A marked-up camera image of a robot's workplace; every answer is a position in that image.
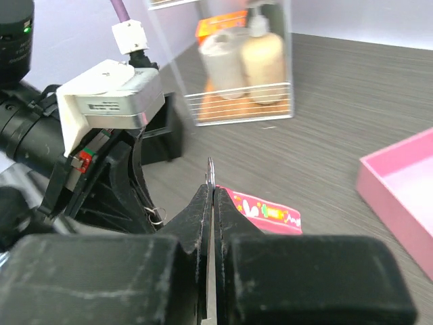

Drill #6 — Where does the cream lotion bottle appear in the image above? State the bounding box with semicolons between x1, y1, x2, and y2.
241;5;286;105

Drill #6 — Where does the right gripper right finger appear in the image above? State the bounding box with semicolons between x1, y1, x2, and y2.
213;187;418;324

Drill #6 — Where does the silver keyring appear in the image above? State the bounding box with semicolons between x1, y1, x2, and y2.
144;207;167;226

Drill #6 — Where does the orange plastic crate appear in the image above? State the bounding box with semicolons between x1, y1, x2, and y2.
196;10;248;45

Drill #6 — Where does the black plastic tray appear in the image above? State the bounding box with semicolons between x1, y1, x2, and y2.
141;93;185;165

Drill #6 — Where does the white toilet paper roll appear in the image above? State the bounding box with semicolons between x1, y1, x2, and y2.
199;27;249;100

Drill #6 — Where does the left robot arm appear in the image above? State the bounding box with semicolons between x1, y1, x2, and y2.
1;1;166;252

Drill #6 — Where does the white wire shelf rack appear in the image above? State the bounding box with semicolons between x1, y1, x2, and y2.
146;1;295;126

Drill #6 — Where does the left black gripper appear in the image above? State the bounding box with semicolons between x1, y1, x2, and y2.
38;130;159;233

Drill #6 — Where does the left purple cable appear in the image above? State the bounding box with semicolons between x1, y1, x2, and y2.
110;0;131;23

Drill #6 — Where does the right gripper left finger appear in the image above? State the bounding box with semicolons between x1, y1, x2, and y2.
1;185;212;324

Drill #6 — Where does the pink plastic box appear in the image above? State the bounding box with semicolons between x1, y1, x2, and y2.
356;129;432;278

